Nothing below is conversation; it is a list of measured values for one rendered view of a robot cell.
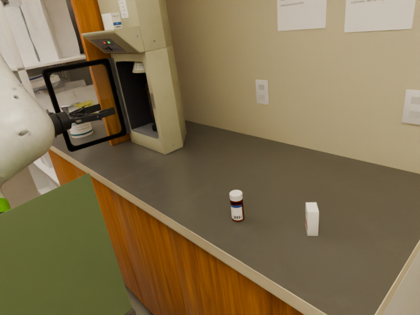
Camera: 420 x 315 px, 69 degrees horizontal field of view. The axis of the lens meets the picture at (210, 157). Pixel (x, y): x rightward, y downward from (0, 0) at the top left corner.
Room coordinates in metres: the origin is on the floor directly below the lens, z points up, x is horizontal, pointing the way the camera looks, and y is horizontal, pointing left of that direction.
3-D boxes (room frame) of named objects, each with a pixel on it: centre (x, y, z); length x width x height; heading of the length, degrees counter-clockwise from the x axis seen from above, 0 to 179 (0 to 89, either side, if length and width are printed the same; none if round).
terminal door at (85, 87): (1.49, 0.55, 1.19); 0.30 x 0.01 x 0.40; 122
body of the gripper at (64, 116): (1.24, 0.55, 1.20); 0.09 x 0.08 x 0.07; 131
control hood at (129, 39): (1.43, 0.36, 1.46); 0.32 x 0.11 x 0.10; 40
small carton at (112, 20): (1.40, 0.33, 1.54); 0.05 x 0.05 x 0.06; 59
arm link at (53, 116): (1.20, 0.61, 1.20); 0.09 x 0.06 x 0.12; 41
